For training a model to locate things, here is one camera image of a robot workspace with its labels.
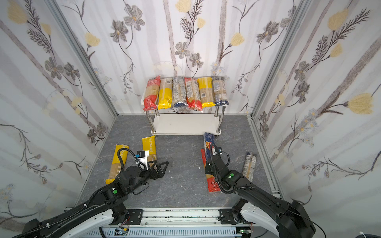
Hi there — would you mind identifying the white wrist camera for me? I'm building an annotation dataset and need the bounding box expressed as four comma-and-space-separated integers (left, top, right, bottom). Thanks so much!
134, 150, 149, 171
212, 147, 222, 155

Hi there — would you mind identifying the white two-tier shelf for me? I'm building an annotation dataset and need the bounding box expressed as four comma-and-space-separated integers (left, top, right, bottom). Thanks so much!
141, 89, 226, 135

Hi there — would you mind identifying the yellow spaghetti bag far left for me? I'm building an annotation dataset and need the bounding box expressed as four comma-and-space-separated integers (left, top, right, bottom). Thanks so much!
105, 145, 129, 184

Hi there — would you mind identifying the dark blue Barilla pasta box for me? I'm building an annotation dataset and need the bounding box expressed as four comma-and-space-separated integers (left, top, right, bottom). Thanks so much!
204, 132, 215, 161

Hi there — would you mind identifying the yellow Pastatime spaghetti bag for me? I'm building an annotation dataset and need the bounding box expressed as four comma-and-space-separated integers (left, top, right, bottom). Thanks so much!
142, 135, 157, 169

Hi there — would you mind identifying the white slotted cable duct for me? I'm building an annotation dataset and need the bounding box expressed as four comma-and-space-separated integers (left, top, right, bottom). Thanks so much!
77, 227, 242, 238

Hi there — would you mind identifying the brown and yellow spaghetti pack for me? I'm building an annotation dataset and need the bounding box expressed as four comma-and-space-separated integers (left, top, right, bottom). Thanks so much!
158, 78, 173, 110

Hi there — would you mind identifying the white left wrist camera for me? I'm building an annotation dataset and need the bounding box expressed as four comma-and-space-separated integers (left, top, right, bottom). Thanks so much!
134, 150, 149, 171

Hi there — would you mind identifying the dark blue clear spaghetti bag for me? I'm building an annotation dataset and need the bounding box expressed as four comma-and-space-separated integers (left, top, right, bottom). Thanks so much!
212, 76, 229, 107

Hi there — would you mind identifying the red clear spaghetti bag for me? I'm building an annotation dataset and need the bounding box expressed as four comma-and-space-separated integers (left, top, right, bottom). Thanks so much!
143, 75, 161, 111

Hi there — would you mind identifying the red spaghetti bag with label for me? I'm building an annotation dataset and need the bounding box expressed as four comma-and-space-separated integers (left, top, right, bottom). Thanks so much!
185, 77, 203, 112

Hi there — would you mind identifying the clear spaghetti bag blue end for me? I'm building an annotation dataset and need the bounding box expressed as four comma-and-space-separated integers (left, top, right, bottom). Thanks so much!
172, 76, 188, 108

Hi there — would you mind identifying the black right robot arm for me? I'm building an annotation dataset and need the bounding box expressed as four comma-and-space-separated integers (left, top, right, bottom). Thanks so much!
205, 144, 316, 238

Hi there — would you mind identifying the yellow-end spaghetti bag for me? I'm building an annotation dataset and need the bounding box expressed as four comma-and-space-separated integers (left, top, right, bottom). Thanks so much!
197, 77, 215, 108

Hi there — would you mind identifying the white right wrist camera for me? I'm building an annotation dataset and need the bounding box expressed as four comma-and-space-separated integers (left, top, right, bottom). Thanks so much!
212, 147, 222, 155

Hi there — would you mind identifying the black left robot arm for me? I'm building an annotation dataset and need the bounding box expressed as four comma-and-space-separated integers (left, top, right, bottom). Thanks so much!
18, 148, 169, 238

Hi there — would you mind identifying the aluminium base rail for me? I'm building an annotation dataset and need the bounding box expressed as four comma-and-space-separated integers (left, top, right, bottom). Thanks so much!
80, 207, 283, 230

